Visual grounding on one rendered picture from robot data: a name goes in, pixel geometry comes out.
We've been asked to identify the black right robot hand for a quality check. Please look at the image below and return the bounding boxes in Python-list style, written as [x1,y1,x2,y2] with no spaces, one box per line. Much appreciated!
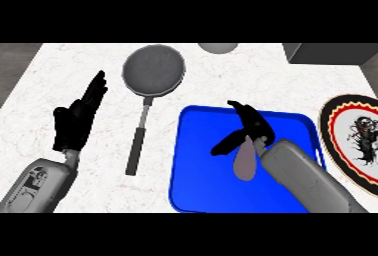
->
[210,100,277,157]

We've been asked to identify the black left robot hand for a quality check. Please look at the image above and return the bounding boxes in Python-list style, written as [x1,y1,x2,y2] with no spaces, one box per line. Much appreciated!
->
[52,69,110,153]

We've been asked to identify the purple eggplant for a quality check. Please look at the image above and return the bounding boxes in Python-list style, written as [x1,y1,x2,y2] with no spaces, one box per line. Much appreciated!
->
[232,135,259,182]

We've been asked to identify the blue tray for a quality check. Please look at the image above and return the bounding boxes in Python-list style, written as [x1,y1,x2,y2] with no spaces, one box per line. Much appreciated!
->
[169,105,328,214]

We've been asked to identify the patterned black-rimmed plate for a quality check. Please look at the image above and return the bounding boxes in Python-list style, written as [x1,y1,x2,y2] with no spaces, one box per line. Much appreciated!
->
[319,94,378,198]

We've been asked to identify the grey frying pan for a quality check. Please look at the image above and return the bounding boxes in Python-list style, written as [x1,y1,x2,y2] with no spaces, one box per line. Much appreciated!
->
[122,44,188,177]

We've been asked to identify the grey round object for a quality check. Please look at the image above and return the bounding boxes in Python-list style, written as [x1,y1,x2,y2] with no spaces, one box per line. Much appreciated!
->
[197,42,240,55]

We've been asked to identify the dark grey box appliance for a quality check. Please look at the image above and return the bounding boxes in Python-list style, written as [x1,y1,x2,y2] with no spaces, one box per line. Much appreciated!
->
[281,42,378,66]

